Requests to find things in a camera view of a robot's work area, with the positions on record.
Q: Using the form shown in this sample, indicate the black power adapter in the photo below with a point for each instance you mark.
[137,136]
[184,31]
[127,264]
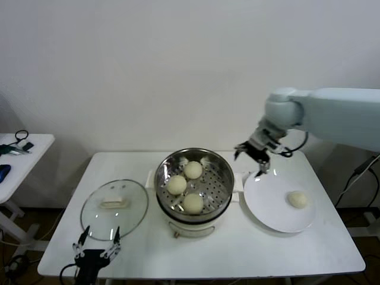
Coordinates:
[363,166]

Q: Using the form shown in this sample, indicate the small black device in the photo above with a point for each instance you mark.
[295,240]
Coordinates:
[28,145]

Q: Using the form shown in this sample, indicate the white side table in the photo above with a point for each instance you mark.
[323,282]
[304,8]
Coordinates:
[35,154]

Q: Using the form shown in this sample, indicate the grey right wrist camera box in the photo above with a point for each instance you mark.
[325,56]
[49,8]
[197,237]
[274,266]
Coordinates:
[273,146]

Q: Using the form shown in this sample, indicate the white steamed baozi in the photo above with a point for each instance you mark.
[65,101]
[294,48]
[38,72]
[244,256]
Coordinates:
[177,184]
[297,199]
[193,203]
[193,169]

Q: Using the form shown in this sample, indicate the blue object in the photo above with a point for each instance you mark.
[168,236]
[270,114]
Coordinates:
[4,172]

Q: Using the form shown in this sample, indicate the white round plate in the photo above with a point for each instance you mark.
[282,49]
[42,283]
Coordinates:
[273,205]

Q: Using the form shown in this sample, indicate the perforated steel steamer basket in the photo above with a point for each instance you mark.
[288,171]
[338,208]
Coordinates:
[213,190]

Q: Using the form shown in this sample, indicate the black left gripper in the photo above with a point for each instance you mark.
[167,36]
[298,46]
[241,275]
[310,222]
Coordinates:
[89,262]

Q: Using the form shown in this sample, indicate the cream electric cooker base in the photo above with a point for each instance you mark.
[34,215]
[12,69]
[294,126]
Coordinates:
[193,230]

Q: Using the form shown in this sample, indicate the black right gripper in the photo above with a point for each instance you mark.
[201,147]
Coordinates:
[256,151]

